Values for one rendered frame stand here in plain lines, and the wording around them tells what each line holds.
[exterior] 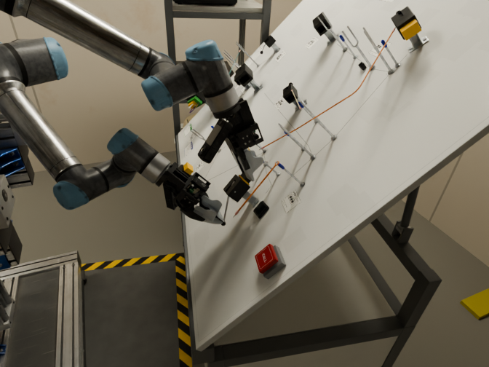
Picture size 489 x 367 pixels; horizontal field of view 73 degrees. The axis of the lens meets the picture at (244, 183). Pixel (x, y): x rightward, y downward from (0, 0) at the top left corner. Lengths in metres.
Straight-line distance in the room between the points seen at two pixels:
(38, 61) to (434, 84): 0.99
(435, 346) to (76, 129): 3.02
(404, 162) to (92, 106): 2.77
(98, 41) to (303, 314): 0.89
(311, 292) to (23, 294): 1.47
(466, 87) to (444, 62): 0.10
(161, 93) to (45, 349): 1.35
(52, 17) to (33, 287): 1.50
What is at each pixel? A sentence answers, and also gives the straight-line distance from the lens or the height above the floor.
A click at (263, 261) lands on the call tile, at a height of 1.09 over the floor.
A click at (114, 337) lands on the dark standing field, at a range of 2.00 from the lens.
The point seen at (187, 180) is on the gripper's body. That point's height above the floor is 1.17.
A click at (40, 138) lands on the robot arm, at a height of 1.26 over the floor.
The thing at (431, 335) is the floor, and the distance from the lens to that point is 2.23.
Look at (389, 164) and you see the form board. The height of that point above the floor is 1.32.
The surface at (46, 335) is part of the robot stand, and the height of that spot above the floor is 0.21.
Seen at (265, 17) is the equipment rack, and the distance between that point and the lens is 1.74.
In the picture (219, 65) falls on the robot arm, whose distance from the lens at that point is 0.78.
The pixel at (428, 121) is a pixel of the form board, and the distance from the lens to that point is 0.78.
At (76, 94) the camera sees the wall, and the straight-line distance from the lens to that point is 3.14.
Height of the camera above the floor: 1.65
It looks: 34 degrees down
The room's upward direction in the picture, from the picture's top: 3 degrees clockwise
